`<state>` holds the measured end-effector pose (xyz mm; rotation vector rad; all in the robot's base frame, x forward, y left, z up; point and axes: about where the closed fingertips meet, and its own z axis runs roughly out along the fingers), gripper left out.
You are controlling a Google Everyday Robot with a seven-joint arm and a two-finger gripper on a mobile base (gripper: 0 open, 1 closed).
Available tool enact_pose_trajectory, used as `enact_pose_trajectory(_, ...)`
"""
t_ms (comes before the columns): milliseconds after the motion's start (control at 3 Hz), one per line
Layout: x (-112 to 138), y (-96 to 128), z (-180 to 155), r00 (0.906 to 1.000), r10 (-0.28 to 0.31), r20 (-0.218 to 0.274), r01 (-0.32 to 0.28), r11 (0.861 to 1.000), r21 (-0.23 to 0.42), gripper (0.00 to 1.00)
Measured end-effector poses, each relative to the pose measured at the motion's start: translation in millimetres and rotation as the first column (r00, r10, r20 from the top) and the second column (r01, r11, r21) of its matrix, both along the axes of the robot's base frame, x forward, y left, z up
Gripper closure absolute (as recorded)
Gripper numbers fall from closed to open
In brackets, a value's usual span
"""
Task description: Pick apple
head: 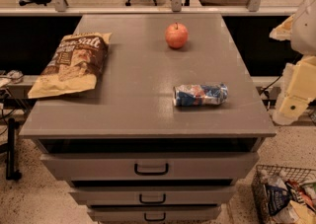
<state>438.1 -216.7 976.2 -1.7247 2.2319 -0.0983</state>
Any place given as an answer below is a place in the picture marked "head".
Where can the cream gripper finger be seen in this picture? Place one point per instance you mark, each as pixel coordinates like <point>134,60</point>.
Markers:
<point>299,86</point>

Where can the red apple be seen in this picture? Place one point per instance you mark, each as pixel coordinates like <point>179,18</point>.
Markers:
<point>176,35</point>

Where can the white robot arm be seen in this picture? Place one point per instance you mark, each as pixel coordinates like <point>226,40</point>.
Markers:
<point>300,30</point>

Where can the crushed blue soda can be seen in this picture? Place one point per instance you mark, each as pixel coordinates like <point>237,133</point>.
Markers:
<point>200,95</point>

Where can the red snack bag in basket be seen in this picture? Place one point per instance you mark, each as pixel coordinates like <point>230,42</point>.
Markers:
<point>304,193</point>

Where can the blue snack bag in basket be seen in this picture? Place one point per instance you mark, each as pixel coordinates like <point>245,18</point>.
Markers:
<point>278,199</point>

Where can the grey drawer cabinet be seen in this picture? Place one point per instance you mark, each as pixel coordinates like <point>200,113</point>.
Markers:
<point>93,141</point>

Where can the sea salt chips bag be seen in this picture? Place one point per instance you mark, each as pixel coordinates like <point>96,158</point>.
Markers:
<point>75,67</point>

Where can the black stand left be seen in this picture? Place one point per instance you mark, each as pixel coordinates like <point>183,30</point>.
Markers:
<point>9,149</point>

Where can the wire basket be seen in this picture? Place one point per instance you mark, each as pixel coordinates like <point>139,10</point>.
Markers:
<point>277,176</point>

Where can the top drawer black handle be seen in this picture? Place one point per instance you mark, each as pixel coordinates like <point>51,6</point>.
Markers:
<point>151,171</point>

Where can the drawer black handle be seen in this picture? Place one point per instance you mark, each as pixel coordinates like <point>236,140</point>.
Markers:
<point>151,217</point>
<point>151,199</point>
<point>151,171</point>

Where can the middle drawer black handle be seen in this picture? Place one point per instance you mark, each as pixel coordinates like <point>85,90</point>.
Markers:
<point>151,199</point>

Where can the bottom drawer black handle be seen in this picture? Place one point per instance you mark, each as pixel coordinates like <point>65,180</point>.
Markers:
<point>151,217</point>

